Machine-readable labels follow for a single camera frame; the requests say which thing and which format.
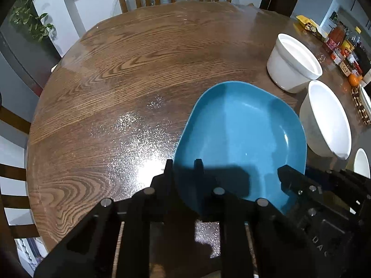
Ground red sauce bottle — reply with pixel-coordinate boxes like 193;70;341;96
324;23;347;54

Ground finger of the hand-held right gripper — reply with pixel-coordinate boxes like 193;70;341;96
306;167;371;207
277;164;358;218

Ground white round bowl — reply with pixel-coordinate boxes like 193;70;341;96
299;80;352;160

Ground green potted plant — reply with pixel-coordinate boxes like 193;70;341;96
10;0;56;44

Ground yellow-capped dark bottle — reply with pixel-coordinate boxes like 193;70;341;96
345;27;365;61

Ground yellow label jar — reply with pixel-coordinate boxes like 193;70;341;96
331;41;355;66

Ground white straight-sided bowl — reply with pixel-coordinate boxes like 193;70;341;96
267;33;323;94

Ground blue plate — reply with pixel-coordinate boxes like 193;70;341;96
173;81;308;216

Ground yellow snack packet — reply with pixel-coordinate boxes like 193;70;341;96
295;15;327;40

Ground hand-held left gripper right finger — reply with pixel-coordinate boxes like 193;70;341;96
194;159;323;278

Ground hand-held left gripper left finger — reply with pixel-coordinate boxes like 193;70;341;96
34;159;186;278

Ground red label jar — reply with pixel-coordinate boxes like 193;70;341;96
340;54;363;77

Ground patterned bag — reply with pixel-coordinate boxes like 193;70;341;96
14;237;49;270

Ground white plate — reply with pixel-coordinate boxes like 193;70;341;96
359;85;371;108

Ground grey refrigerator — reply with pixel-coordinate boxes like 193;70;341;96
0;20;63;99

